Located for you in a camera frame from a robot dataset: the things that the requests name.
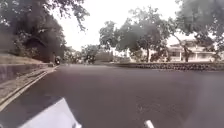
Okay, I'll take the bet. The grey asphalt road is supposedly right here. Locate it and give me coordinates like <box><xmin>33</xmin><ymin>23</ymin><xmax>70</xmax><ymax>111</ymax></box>
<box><xmin>0</xmin><ymin>63</ymin><xmax>224</xmax><ymax>128</ymax></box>

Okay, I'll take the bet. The row of trees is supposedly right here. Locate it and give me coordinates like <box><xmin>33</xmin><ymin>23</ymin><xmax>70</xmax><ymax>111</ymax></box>
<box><xmin>98</xmin><ymin>0</ymin><xmax>224</xmax><ymax>64</ymax></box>

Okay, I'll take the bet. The vehicle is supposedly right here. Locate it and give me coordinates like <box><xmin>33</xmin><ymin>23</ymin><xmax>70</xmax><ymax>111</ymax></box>
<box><xmin>54</xmin><ymin>55</ymin><xmax>62</xmax><ymax>66</ymax></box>

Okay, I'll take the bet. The robot's own part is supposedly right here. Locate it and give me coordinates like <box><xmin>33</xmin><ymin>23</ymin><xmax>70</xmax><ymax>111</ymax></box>
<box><xmin>143</xmin><ymin>119</ymin><xmax>155</xmax><ymax>128</ymax></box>

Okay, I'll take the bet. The white building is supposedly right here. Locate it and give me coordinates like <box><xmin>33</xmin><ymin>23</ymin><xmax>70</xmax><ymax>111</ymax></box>
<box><xmin>166</xmin><ymin>39</ymin><xmax>224</xmax><ymax>63</ymax></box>

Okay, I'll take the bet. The large dark tree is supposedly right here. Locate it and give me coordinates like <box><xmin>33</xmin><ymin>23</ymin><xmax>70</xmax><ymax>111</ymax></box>
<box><xmin>0</xmin><ymin>0</ymin><xmax>90</xmax><ymax>64</ymax></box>

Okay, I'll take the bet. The pale kerb line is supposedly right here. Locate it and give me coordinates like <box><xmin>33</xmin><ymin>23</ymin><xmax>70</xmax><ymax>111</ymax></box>
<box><xmin>0</xmin><ymin>66</ymin><xmax>58</xmax><ymax>112</ymax></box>

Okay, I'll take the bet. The grey pavement strip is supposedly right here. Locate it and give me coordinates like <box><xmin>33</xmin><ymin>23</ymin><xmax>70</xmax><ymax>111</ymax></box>
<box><xmin>0</xmin><ymin>65</ymin><xmax>58</xmax><ymax>105</ymax></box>

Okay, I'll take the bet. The low stone wall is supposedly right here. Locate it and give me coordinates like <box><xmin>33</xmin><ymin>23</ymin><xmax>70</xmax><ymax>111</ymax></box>
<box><xmin>105</xmin><ymin>61</ymin><xmax>224</xmax><ymax>72</ymax></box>

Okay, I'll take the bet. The low grey retaining wall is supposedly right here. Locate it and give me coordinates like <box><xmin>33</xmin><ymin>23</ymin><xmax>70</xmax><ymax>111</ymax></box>
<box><xmin>0</xmin><ymin>62</ymin><xmax>54</xmax><ymax>84</ymax></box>

